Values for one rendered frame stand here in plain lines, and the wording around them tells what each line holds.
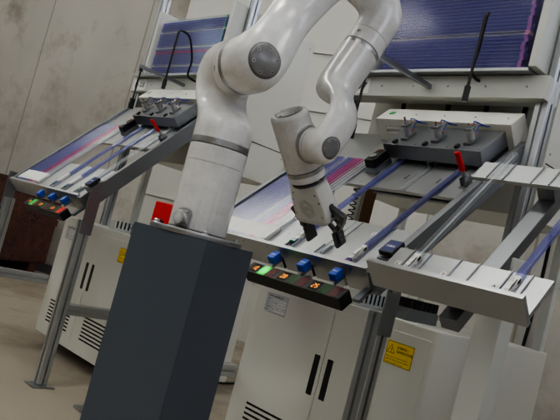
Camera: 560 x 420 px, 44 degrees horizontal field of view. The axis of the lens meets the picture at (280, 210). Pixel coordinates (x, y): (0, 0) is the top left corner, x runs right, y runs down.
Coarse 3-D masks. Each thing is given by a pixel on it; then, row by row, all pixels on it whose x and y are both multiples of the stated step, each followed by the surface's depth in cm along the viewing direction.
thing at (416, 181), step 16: (352, 144) 238; (368, 144) 233; (416, 160) 211; (368, 176) 211; (400, 176) 205; (416, 176) 201; (432, 176) 198; (448, 176) 196; (384, 192) 207; (400, 192) 197; (416, 192) 192; (448, 192) 187
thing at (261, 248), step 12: (228, 240) 200; (240, 240) 195; (252, 240) 190; (264, 240) 188; (252, 252) 194; (264, 252) 189; (288, 252) 180; (300, 252) 177; (312, 252) 174; (288, 264) 183; (312, 264) 175; (324, 264) 172; (336, 264) 168; (348, 264) 164; (360, 264) 163; (312, 276) 178; (324, 276) 174; (348, 276) 167; (360, 276) 163; (360, 288) 166
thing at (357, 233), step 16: (336, 224) 189; (352, 224) 186; (368, 224) 184; (272, 240) 191; (288, 240) 189; (304, 240) 186; (320, 240) 183; (352, 240) 179; (384, 240) 174; (400, 240) 172; (336, 256) 174; (368, 256) 169
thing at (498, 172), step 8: (512, 152) 168; (512, 160) 166; (504, 168) 164; (496, 176) 162; (488, 184) 160; (480, 192) 158; (472, 200) 156; (464, 208) 154; (456, 216) 152; (448, 224) 150; (440, 232) 149; (432, 240) 147; (424, 248) 145
